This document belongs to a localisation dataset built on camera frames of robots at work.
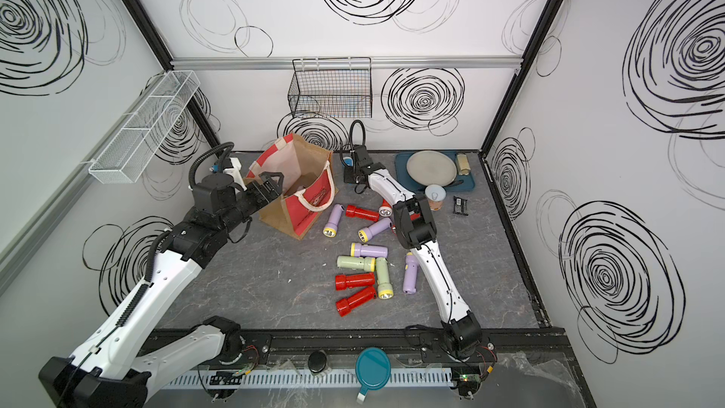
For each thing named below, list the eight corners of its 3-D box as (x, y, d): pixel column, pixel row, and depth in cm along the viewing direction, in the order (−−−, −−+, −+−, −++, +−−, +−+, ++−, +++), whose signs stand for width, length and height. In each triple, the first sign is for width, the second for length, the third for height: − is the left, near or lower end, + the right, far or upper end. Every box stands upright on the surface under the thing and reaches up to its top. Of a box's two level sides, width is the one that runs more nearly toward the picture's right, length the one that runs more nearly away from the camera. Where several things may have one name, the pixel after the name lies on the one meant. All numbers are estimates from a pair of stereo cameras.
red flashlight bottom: (341, 318, 80) (340, 315, 78) (336, 306, 83) (335, 303, 80) (377, 298, 84) (378, 294, 81) (372, 287, 86) (372, 282, 83)
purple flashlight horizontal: (350, 257, 92) (350, 253, 89) (351, 247, 94) (350, 243, 92) (388, 257, 92) (388, 253, 89) (387, 247, 94) (388, 243, 92)
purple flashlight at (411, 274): (402, 293, 85) (404, 289, 82) (405, 255, 93) (406, 250, 90) (415, 295, 85) (417, 291, 82) (416, 257, 92) (418, 252, 90)
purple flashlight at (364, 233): (362, 243, 95) (362, 238, 93) (357, 234, 97) (357, 230, 95) (392, 227, 99) (393, 222, 97) (386, 219, 102) (387, 214, 99)
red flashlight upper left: (345, 216, 102) (345, 211, 99) (347, 208, 104) (347, 203, 101) (379, 222, 100) (379, 217, 97) (380, 214, 102) (381, 209, 100)
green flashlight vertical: (376, 298, 83) (377, 295, 81) (376, 261, 91) (376, 257, 89) (393, 298, 83) (393, 295, 81) (390, 261, 91) (391, 257, 89)
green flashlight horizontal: (337, 268, 90) (336, 263, 87) (339, 257, 92) (338, 252, 89) (374, 274, 89) (374, 269, 86) (375, 263, 91) (376, 258, 88)
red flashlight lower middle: (336, 291, 85) (335, 287, 83) (336, 279, 88) (335, 275, 85) (374, 286, 86) (375, 283, 84) (373, 275, 88) (373, 271, 86)
